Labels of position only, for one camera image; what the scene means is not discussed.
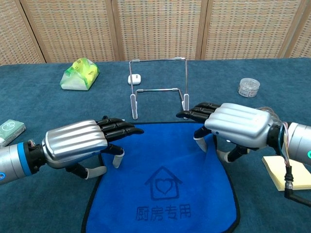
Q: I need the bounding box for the metal wire stand rack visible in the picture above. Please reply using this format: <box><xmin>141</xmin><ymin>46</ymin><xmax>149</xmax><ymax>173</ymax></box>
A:
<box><xmin>128</xmin><ymin>57</ymin><xmax>190</xmax><ymax>120</ymax></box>

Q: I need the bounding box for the pale yellow sticky notepad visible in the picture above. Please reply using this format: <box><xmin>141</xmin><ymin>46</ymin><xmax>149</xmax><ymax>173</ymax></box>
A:
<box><xmin>261</xmin><ymin>155</ymin><xmax>311</xmax><ymax>192</ymax></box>

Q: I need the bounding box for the woven bamboo folding screen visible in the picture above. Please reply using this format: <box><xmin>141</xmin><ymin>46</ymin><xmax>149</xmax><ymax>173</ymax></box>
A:
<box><xmin>0</xmin><ymin>0</ymin><xmax>311</xmax><ymax>66</ymax></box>

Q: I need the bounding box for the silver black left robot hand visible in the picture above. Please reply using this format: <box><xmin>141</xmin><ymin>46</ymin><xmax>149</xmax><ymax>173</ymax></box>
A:
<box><xmin>41</xmin><ymin>116</ymin><xmax>144</xmax><ymax>180</ymax></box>

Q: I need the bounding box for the small green white box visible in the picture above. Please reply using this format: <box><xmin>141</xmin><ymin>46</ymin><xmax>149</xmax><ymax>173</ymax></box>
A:
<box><xmin>0</xmin><ymin>119</ymin><xmax>26</xmax><ymax>148</ymax></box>

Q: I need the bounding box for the blue kitchen towel black trim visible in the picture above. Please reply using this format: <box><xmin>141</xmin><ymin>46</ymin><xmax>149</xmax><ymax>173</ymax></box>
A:
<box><xmin>81</xmin><ymin>122</ymin><xmax>241</xmax><ymax>233</ymax></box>

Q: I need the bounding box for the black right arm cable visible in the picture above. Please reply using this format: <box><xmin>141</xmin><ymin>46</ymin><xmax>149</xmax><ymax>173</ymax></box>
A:
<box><xmin>279</xmin><ymin>123</ymin><xmax>311</xmax><ymax>207</ymax></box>

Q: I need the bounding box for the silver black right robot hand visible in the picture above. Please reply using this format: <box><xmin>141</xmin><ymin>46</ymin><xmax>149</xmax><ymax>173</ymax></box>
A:
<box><xmin>175</xmin><ymin>102</ymin><xmax>280</xmax><ymax>163</ymax></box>

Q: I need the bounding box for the clear round plastic jar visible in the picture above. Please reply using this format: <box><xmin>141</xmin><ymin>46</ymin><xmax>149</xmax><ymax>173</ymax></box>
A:
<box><xmin>237</xmin><ymin>78</ymin><xmax>260</xmax><ymax>99</ymax></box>

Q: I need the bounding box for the green yellow tissue pack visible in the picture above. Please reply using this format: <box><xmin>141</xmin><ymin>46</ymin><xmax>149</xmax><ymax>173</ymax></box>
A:
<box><xmin>59</xmin><ymin>58</ymin><xmax>101</xmax><ymax>91</ymax></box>

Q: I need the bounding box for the white earbuds case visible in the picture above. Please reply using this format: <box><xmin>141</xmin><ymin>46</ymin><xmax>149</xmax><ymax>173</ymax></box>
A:
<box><xmin>127</xmin><ymin>74</ymin><xmax>142</xmax><ymax>85</ymax></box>

